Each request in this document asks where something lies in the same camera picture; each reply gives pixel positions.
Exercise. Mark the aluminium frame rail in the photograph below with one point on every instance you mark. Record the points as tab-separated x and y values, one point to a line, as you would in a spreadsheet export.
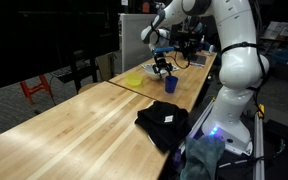
200	116
259	146

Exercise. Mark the blue plastic cup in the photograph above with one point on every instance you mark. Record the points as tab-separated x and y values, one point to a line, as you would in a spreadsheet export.
171	84

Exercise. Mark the black cloth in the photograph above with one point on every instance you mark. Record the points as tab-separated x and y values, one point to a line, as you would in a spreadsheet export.
164	123

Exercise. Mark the black stand frame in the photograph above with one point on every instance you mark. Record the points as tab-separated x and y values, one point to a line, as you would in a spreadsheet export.
77	68

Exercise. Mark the tan cardboard box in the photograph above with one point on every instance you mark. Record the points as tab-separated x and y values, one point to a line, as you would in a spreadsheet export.
105	65

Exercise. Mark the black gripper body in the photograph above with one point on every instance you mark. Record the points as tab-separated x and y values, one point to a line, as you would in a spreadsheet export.
160	60

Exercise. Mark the checkerboard calibration mat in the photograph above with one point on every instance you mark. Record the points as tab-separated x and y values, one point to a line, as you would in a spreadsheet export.
176	68

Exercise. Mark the white partition board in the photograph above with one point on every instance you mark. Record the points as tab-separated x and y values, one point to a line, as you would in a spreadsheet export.
135	40

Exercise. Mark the gray open laptop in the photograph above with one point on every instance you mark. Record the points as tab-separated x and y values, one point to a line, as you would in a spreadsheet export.
197	60

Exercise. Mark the white paper stack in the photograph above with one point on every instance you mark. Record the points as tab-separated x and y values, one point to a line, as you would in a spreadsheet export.
279	30

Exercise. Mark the orange stool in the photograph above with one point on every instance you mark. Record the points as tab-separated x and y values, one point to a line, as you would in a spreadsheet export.
34	88

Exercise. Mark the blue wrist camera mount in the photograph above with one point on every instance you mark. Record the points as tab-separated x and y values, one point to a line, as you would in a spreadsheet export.
164	50

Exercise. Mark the white bowl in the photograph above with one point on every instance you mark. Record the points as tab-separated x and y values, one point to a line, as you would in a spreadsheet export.
150	70

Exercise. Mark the yellow plastic bowl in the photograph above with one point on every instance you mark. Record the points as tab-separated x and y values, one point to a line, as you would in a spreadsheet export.
134	80

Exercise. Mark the teal cloth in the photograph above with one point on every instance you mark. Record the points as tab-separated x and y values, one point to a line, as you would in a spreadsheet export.
202	156

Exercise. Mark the large black screen panel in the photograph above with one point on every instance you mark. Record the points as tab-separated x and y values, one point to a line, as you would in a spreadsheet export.
50	40

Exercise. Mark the black camera on stand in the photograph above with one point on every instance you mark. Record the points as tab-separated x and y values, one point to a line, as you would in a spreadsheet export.
187	41

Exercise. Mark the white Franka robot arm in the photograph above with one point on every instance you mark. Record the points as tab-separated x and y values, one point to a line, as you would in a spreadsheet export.
240	66

